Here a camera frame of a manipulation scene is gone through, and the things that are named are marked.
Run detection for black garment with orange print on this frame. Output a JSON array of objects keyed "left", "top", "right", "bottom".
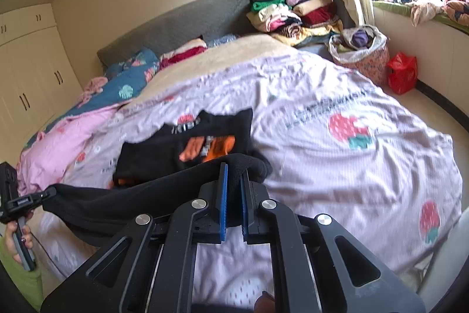
[{"left": 43, "top": 108, "right": 272, "bottom": 246}]

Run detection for floral laundry basket with clothes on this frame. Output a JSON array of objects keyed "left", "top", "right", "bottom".
[{"left": 327, "top": 25, "right": 390, "bottom": 86}]

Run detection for pile of folded clothes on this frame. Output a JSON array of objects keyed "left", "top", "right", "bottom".
[{"left": 247, "top": 0, "right": 355, "bottom": 48}]

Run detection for clothes on window sill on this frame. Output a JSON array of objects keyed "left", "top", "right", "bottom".
[{"left": 372, "top": 0, "right": 468, "bottom": 32}]

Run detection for person's left hand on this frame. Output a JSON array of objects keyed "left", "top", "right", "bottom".
[{"left": 4, "top": 221, "right": 33, "bottom": 264}]

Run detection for person's right hand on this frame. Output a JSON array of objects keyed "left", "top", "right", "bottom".
[{"left": 254, "top": 291, "right": 276, "bottom": 313}]

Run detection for pink quilt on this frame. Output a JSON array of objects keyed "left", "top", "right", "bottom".
[{"left": 17, "top": 104, "right": 119, "bottom": 195}]

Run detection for lilac strawberry print duvet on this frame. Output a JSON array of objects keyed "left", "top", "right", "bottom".
[{"left": 34, "top": 48, "right": 464, "bottom": 312}]

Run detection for beige bed sheet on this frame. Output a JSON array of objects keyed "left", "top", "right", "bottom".
[{"left": 124, "top": 34, "right": 295, "bottom": 110}]

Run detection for cream wardrobe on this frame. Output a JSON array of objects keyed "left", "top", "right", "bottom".
[{"left": 1, "top": 4, "right": 82, "bottom": 163}]

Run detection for blue leaf print pillow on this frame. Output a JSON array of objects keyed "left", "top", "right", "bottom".
[{"left": 24, "top": 48, "right": 160, "bottom": 149}]

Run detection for red and white pillow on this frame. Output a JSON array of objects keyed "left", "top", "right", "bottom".
[{"left": 160, "top": 38, "right": 208, "bottom": 69}]

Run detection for grey padded headboard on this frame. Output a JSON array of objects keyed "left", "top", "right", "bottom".
[{"left": 97, "top": 0, "right": 254, "bottom": 70}]

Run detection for red plastic bag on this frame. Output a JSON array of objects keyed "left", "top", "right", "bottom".
[{"left": 386, "top": 52, "right": 418, "bottom": 94}]

